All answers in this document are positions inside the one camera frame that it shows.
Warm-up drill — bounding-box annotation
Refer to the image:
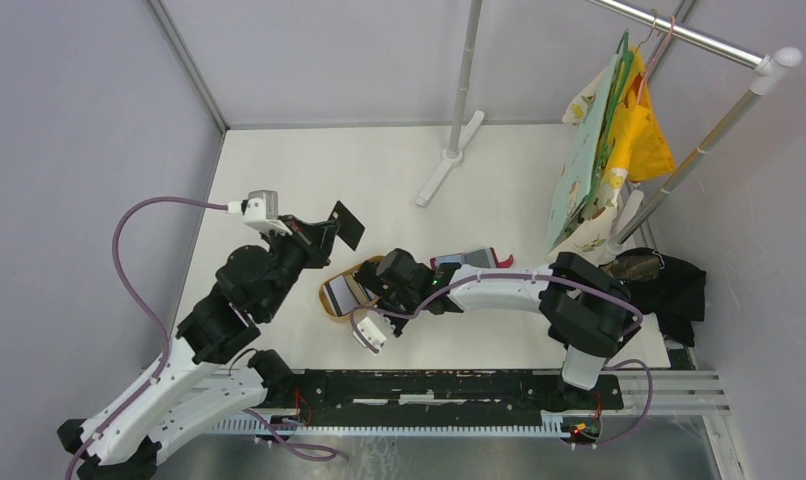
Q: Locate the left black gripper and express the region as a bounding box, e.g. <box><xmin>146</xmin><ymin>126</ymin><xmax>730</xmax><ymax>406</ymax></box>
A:
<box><xmin>260</xmin><ymin>213</ymin><xmax>341</xmax><ymax>319</ymax></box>

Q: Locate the wooden tray with cards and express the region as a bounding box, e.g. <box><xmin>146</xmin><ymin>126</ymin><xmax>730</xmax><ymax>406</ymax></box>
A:
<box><xmin>318</xmin><ymin>256</ymin><xmax>382</xmax><ymax>324</ymax></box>

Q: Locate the red card holder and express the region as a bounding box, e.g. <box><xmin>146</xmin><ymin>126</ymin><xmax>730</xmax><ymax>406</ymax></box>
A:
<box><xmin>429</xmin><ymin>247</ymin><xmax>515</xmax><ymax>270</ymax></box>

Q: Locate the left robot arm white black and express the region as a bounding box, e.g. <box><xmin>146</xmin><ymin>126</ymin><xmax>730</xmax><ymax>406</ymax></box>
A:
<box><xmin>57</xmin><ymin>215</ymin><xmax>339</xmax><ymax>479</ymax></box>

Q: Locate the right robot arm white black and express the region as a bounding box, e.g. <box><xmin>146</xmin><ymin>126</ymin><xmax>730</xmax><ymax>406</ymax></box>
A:
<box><xmin>347</xmin><ymin>249</ymin><xmax>644</xmax><ymax>408</ymax></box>

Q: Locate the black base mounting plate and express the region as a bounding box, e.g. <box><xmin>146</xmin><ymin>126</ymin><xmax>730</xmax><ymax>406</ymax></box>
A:
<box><xmin>259</xmin><ymin>369</ymin><xmax>624</xmax><ymax>428</ymax></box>

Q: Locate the green patterned hanging garment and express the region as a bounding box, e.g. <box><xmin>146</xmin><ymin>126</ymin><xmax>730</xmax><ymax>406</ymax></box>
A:
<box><xmin>545</xmin><ymin>31</ymin><xmax>635</xmax><ymax>263</ymax></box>

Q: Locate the camouflage cloth piece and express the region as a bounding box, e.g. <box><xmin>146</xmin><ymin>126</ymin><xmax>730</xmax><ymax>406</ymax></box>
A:
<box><xmin>601</xmin><ymin>253</ymin><xmax>664</xmax><ymax>282</ymax></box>

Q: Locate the yellow hanging garment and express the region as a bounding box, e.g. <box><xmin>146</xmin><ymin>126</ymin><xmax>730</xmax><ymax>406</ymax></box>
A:
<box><xmin>604</xmin><ymin>47</ymin><xmax>675</xmax><ymax>183</ymax></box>

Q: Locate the black cloth pile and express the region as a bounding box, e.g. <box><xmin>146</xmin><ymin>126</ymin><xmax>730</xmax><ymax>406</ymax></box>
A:
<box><xmin>617</xmin><ymin>247</ymin><xmax>707</xmax><ymax>347</ymax></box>

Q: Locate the metal clothes rack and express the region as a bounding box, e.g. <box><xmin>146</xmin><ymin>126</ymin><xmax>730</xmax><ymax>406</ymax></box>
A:
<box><xmin>414</xmin><ymin>0</ymin><xmax>803</xmax><ymax>256</ymax></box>

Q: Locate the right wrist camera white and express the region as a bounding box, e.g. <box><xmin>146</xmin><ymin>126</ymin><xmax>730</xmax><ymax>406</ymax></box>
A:
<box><xmin>351</xmin><ymin>311</ymin><xmax>387</xmax><ymax>355</ymax></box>

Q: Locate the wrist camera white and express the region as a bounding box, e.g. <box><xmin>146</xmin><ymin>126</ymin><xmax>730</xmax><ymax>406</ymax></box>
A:
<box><xmin>351</xmin><ymin>311</ymin><xmax>387</xmax><ymax>355</ymax></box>
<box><xmin>226</xmin><ymin>190</ymin><xmax>292</xmax><ymax>239</ymax></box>

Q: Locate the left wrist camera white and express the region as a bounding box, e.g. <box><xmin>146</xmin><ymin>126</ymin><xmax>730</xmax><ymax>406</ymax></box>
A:
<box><xmin>226</xmin><ymin>190</ymin><xmax>292</xmax><ymax>239</ymax></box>

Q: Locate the white cable duct strip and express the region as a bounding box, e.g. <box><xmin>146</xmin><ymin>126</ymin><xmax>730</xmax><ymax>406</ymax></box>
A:
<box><xmin>204</xmin><ymin>413</ymin><xmax>567</xmax><ymax>439</ymax></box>

